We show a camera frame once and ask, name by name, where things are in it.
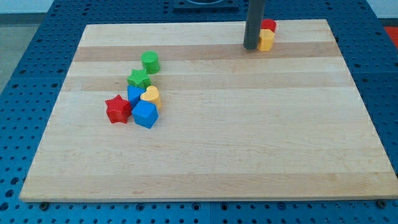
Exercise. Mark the blue cube block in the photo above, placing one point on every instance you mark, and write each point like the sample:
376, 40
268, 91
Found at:
145, 114

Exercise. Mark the green star block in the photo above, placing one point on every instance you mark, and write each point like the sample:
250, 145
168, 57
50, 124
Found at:
139, 78

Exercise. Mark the red circle block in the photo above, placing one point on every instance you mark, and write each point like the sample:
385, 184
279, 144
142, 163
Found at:
269, 24

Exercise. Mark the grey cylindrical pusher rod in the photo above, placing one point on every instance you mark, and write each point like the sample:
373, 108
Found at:
253, 23

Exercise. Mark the yellow hexagon block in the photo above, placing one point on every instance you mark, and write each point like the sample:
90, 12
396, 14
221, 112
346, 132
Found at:
266, 40

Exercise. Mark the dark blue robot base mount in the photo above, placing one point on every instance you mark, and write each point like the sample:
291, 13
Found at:
204, 5

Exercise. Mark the green circle block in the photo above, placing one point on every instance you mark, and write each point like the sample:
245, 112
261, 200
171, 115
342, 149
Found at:
150, 62

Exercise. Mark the yellow heart block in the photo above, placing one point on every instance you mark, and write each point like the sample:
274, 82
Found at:
152, 95

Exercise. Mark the blue triangle block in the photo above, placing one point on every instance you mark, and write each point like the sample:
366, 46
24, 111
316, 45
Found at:
134, 95

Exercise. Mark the light wooden board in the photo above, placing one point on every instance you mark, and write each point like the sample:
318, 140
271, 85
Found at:
235, 124

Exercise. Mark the red star block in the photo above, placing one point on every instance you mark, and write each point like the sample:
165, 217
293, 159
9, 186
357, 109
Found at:
118, 110

